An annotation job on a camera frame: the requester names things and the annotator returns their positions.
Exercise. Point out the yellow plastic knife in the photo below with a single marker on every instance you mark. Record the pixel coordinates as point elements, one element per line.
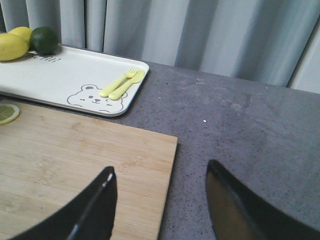
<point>117,94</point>

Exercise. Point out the white rectangular tray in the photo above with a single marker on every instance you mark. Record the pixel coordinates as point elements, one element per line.
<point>72,79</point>

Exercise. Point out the green lime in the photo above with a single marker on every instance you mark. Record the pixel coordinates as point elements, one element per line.
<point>43,40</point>

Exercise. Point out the wooden cutting board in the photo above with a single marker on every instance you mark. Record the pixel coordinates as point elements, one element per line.
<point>48,156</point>

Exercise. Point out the yellow plastic fork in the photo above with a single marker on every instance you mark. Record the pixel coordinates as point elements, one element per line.
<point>114,85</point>

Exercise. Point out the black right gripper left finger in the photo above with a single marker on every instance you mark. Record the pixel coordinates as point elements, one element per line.
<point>89,216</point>

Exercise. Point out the grey curtain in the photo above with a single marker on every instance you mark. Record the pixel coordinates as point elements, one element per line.
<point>276,42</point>

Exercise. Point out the yellow lemon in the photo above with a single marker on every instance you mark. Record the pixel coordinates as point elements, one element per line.
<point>23,32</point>
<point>12,47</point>

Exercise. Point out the lemon slice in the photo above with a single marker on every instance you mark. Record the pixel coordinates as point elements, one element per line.
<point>8,113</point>

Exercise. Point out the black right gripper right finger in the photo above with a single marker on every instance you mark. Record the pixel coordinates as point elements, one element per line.
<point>237,213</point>

